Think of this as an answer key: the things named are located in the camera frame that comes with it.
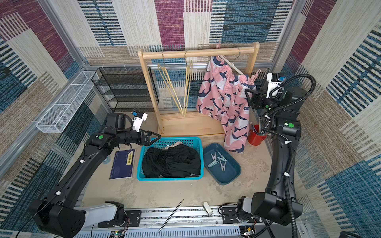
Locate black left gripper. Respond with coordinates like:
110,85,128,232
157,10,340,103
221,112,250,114
117,127,162,147

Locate black shorts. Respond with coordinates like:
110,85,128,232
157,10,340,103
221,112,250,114
142,144,201,179

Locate white clothespin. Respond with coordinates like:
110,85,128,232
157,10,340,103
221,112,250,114
211,150,217,161
220,161,226,172

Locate mint clothespin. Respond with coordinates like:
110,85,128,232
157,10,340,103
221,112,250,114
218,152,227,162
208,160,221,168

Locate yellow hanger of black shorts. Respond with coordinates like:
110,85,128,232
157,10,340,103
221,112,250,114
183,51,193,117

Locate yellow hanger of beige shorts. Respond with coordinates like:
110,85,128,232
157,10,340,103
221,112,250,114
157,52,184,116

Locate beige shorts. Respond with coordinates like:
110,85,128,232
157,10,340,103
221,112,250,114
164,141,182,150

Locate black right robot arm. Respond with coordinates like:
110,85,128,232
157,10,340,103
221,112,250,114
236,73,316,238

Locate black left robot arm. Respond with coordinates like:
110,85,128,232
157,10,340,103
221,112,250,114
28,111,161,238

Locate pink patterned shorts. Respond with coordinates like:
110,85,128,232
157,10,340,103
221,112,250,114
196,56,256,153

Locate pink clothespin right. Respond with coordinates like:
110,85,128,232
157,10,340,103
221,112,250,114
249,69,261,85

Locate wooden clothes rack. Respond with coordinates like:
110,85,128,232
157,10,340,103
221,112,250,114
138,42,260,137

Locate turquoise plastic basket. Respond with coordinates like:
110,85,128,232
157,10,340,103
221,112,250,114
137,137,204,181

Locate red pen cup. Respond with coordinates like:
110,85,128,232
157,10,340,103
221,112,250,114
248,125,267,146

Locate dark blue book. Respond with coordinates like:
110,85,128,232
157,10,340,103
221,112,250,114
109,149,136,180

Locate blue tape roll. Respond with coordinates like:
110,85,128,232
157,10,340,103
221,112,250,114
102,156,111,164

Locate dark teal plastic tray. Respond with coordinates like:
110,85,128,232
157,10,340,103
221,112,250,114
203,143,241,185

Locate thin metal rod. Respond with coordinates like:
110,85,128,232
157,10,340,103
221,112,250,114
158,199,184,233

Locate small white block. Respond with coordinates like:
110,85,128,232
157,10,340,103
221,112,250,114
202,202,213,217

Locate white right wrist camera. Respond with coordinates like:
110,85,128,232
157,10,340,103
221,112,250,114
266,72,286,99

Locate black wire shelf rack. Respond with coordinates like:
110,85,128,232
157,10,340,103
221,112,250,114
92,66,154,113

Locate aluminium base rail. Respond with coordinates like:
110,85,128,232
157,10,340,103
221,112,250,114
53,203,307,238

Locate white wire wall basket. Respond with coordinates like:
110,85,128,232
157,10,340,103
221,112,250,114
36,71,95,133

